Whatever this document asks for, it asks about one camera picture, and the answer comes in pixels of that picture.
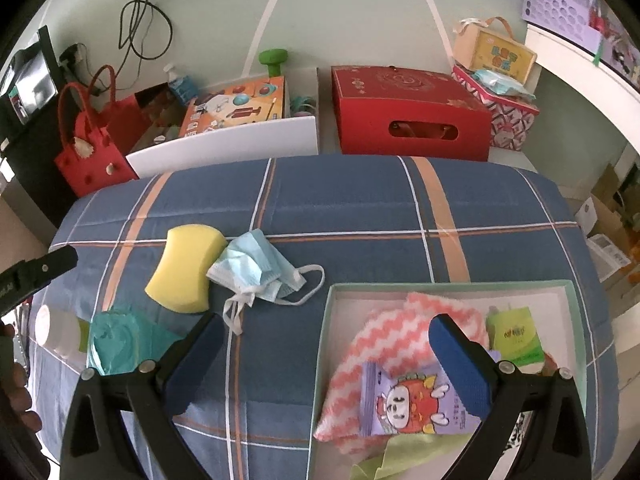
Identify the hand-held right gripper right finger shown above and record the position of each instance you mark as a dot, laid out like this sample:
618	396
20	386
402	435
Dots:
460	367

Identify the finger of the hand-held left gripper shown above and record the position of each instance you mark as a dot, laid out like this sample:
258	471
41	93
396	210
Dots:
50	262

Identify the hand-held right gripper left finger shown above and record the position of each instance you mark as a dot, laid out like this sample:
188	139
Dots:
192	365

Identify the purple cartoon snack pack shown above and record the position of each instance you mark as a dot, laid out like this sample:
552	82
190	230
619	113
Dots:
405	400

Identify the green tissue pack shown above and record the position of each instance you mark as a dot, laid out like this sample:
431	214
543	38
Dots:
515	335

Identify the pink zigzag cloth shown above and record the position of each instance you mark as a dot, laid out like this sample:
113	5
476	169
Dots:
380	345

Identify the light green cloth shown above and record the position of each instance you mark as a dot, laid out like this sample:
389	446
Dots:
415	455

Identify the white tray with teal rim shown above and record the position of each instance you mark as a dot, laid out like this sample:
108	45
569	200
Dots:
345	320

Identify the person's left hand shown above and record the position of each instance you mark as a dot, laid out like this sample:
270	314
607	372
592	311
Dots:
19	390

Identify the teal wet wipe canister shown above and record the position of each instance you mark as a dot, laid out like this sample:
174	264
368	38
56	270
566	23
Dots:
125	335

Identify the black cabinet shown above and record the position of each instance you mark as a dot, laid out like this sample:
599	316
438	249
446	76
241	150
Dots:
30	175

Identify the yellow sponge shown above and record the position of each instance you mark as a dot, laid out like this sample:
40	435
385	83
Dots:
185	270

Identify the red felt bag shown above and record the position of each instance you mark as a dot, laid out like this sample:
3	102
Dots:
90	160

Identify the blue face mask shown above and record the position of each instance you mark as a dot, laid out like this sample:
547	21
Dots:
250	265

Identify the black screen device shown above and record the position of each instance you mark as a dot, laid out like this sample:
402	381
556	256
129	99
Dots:
32	85

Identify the brown cardboard box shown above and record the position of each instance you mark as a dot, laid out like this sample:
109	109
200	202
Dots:
160	120

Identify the open white cardboard carton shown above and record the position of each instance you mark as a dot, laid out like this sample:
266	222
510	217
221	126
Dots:
587	215

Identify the blue plaid blanket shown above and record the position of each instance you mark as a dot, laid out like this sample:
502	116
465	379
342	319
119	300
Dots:
350	200

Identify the white foam board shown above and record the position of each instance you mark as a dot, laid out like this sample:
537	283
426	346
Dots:
225	145

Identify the water bottle with blue label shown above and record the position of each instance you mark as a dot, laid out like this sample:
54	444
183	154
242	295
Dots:
177	84

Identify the orange toy box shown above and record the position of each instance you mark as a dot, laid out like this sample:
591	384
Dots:
235	105

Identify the red patterned tin box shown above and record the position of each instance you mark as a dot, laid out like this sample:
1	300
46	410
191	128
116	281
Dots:
505	120

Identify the red gift box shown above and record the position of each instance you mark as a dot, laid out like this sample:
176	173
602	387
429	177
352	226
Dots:
400	90

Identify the blue wet wipes pack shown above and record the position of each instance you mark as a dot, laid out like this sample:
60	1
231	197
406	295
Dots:
500	82

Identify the green dumbbell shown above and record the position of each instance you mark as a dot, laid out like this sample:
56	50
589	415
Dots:
274	57

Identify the white curved shelf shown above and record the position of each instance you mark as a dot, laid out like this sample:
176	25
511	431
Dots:
575	60

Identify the pile of colourful craft supplies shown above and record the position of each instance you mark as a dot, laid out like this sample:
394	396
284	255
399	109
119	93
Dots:
620	55

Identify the wall power socket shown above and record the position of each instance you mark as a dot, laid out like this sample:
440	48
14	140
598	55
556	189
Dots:
72	55

